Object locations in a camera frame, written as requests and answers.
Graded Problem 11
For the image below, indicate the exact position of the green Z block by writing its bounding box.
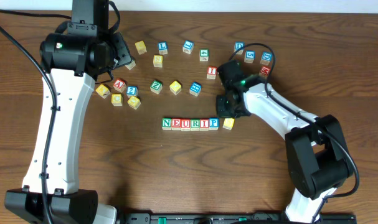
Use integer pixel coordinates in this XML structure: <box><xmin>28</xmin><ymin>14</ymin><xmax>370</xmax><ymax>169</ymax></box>
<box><xmin>150</xmin><ymin>80</ymin><xmax>163</xmax><ymax>95</ymax></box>

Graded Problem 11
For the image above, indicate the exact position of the blue 2 block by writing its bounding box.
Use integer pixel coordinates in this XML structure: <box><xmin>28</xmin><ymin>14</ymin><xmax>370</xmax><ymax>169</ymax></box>
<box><xmin>126</xmin><ymin>86</ymin><xmax>138</xmax><ymax>98</ymax></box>

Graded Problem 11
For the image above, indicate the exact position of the green N block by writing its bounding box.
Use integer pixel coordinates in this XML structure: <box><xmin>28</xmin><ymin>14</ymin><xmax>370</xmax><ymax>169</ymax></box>
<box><xmin>162</xmin><ymin>118</ymin><xmax>172</xmax><ymax>130</ymax></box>

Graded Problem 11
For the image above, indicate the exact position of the blue D block right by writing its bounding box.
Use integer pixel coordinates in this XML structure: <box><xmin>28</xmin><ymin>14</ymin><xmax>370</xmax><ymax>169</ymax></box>
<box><xmin>260</xmin><ymin>52</ymin><xmax>273</xmax><ymax>66</ymax></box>

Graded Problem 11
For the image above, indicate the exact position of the green 7 block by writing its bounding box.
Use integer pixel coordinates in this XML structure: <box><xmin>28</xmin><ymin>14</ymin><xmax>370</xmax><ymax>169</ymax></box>
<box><xmin>126</xmin><ymin>60</ymin><xmax>136</xmax><ymax>70</ymax></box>

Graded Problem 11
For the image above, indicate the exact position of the blue D block top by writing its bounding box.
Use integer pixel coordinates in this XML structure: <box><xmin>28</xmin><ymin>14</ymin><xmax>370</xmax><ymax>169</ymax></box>
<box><xmin>234</xmin><ymin>42</ymin><xmax>245</xmax><ymax>55</ymax></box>

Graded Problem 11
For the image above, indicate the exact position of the yellow K block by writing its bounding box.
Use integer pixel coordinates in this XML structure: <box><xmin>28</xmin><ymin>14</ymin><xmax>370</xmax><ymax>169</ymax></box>
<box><xmin>95</xmin><ymin>84</ymin><xmax>111</xmax><ymax>99</ymax></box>

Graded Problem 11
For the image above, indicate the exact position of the blue d block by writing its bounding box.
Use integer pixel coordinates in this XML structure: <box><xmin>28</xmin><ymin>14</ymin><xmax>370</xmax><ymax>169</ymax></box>
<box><xmin>234</xmin><ymin>42</ymin><xmax>245</xmax><ymax>55</ymax></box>
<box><xmin>260</xmin><ymin>52</ymin><xmax>273</xmax><ymax>66</ymax></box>

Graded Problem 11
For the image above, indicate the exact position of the red i block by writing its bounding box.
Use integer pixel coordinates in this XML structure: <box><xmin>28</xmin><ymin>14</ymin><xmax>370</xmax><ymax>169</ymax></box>
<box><xmin>200</xmin><ymin>119</ymin><xmax>209</xmax><ymax>131</ymax></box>
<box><xmin>207</xmin><ymin>66</ymin><xmax>217</xmax><ymax>80</ymax></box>

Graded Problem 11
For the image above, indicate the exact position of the blue tilted L block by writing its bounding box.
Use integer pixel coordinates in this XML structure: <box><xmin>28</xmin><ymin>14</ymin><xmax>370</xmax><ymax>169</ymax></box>
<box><xmin>182</xmin><ymin>40</ymin><xmax>194</xmax><ymax>54</ymax></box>

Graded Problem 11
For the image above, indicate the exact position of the yellow s block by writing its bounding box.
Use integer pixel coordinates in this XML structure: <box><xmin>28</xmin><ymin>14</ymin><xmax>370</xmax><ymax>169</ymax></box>
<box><xmin>153</xmin><ymin>55</ymin><xmax>163</xmax><ymax>68</ymax></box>
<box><xmin>223</xmin><ymin>118</ymin><xmax>235</xmax><ymax>130</ymax></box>

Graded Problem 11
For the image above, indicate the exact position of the red M block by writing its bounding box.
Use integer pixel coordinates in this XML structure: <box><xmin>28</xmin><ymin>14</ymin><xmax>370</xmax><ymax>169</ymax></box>
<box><xmin>259</xmin><ymin>66</ymin><xmax>271</xmax><ymax>79</ymax></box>

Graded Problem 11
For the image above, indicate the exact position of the green 4 block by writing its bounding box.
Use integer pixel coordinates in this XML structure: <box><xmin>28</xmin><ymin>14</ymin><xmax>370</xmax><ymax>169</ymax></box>
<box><xmin>199</xmin><ymin>49</ymin><xmax>209</xmax><ymax>62</ymax></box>

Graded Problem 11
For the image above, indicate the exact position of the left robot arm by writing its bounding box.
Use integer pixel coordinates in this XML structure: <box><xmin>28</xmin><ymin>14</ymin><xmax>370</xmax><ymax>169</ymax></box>
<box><xmin>4</xmin><ymin>1</ymin><xmax>132</xmax><ymax>223</ymax></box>

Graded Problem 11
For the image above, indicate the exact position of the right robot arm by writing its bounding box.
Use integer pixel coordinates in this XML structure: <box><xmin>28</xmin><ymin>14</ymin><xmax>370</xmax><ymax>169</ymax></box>
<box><xmin>216</xmin><ymin>60</ymin><xmax>359</xmax><ymax>223</ymax></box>

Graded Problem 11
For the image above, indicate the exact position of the red A block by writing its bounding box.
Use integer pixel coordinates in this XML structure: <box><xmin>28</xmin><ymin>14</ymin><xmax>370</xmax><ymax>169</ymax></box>
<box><xmin>113</xmin><ymin>78</ymin><xmax>127</xmax><ymax>93</ymax></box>

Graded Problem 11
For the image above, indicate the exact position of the yellow C block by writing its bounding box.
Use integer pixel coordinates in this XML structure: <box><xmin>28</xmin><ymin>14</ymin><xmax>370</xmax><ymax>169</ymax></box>
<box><xmin>111</xmin><ymin>93</ymin><xmax>123</xmax><ymax>106</ymax></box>

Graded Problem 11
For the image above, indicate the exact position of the yellow block top left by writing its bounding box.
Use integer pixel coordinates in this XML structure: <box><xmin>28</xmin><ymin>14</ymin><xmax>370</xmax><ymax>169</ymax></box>
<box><xmin>135</xmin><ymin>40</ymin><xmax>147</xmax><ymax>55</ymax></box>

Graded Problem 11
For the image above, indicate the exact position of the blue H block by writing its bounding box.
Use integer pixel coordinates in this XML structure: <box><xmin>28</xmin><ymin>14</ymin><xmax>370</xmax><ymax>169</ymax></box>
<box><xmin>189</xmin><ymin>82</ymin><xmax>202</xmax><ymax>96</ymax></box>

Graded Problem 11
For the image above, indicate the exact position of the green R block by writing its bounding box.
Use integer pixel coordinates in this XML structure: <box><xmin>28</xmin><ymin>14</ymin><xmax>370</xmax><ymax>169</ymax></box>
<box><xmin>190</xmin><ymin>119</ymin><xmax>201</xmax><ymax>131</ymax></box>

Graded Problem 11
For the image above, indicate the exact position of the blue P block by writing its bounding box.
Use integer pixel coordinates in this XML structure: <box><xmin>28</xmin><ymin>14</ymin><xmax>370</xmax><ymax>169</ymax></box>
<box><xmin>209</xmin><ymin>118</ymin><xmax>219</xmax><ymax>130</ymax></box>

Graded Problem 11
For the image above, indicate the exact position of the yellow Q block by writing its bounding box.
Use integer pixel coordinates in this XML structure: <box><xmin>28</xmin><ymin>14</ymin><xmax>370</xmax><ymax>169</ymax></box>
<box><xmin>127</xmin><ymin>96</ymin><xmax>141</xmax><ymax>110</ymax></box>

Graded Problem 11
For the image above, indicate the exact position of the red E block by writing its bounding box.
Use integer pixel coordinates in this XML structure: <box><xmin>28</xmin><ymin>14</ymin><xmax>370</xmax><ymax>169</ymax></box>
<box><xmin>171</xmin><ymin>118</ymin><xmax>181</xmax><ymax>131</ymax></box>

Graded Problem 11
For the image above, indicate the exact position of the red U block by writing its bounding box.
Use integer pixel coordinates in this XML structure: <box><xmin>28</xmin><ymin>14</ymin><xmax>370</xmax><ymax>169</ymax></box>
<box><xmin>181</xmin><ymin>119</ymin><xmax>191</xmax><ymax>131</ymax></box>

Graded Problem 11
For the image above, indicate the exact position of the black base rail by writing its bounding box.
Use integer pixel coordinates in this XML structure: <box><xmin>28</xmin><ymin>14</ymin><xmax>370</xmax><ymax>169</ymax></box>
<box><xmin>115</xmin><ymin>212</ymin><xmax>357</xmax><ymax>224</ymax></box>

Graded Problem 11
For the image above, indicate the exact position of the yellow O block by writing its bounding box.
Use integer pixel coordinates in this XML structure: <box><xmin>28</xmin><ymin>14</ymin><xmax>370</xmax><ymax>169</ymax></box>
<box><xmin>169</xmin><ymin>80</ymin><xmax>182</xmax><ymax>95</ymax></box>

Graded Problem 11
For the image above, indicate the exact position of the blue 5 block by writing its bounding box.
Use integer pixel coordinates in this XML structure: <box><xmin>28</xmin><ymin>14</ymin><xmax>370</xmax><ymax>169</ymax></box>
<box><xmin>244</xmin><ymin>50</ymin><xmax>255</xmax><ymax>63</ymax></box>

